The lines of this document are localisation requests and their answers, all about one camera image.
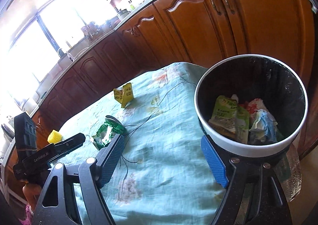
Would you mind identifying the white printed wrapper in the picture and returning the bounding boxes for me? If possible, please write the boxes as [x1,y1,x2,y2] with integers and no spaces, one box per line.
[243,98,280,146]

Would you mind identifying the crushed green can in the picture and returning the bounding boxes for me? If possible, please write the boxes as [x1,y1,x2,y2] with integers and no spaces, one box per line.
[91,115,127,150]

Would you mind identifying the person's left hand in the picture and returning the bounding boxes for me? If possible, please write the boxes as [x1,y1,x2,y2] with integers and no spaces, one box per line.
[23,183,42,211]

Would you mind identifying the teal floral tablecloth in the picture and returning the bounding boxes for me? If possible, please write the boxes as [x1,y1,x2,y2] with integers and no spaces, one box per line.
[59,63,225,224]

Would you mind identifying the wooden kitchen cabinets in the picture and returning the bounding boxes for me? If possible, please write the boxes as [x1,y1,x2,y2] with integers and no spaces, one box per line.
[33,0,317,156]

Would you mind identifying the yellow sponge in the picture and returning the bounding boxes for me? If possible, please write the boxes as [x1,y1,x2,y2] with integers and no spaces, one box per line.
[48,130,63,144]

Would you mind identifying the pink fuzzy sleeve forearm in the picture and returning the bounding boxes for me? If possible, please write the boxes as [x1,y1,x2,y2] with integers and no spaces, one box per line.
[19,204,33,225]

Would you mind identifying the yellow carton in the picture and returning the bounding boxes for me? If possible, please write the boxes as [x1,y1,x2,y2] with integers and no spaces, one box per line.
[113,82,134,108]

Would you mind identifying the metal pot on counter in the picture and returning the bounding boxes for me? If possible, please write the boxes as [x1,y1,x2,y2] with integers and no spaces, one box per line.
[117,9,130,21]

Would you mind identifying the kitchen faucet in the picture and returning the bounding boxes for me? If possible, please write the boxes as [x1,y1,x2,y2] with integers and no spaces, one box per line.
[57,48,74,62]

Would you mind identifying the green drink pouch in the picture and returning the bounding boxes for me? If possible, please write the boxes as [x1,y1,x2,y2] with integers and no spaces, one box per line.
[208,94,250,144]

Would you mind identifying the grey kitchen countertop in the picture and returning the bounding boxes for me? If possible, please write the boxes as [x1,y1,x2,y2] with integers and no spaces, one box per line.
[0,0,249,166]

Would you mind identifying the black white-rimmed trash bin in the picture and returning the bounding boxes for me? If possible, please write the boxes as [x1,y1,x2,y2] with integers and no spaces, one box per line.
[193,54,309,225]

